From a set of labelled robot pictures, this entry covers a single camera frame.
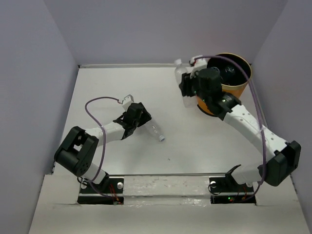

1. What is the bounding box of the clear plastic bottle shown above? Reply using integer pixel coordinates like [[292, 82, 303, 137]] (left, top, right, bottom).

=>
[[145, 123, 165, 142], [174, 59, 196, 108]]

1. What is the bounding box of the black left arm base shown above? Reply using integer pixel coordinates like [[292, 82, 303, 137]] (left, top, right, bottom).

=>
[[77, 177, 124, 205]]

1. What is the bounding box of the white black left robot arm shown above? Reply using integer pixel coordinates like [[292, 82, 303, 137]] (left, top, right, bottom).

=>
[[54, 102, 152, 193]]

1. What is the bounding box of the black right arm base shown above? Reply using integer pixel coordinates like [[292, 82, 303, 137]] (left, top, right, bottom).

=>
[[208, 164, 256, 205]]

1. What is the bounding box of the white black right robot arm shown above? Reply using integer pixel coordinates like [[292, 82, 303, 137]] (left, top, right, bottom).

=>
[[175, 67, 301, 191]]

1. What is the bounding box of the orange cylindrical bin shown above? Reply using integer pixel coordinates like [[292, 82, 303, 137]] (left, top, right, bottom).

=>
[[196, 53, 252, 117]]

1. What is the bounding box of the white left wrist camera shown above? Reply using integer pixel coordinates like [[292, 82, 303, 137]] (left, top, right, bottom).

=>
[[122, 95, 134, 111]]

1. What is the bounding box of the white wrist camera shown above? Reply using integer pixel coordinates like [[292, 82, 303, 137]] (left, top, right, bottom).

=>
[[189, 55, 207, 78], [122, 95, 134, 111]]

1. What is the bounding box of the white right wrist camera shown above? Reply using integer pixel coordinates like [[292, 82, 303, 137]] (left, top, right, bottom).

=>
[[189, 55, 207, 78]]

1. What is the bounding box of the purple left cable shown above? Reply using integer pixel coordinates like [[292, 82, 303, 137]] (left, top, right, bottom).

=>
[[85, 97, 122, 198]]

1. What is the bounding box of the metal rail strip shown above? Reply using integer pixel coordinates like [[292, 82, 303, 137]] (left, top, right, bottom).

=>
[[110, 173, 225, 177]]

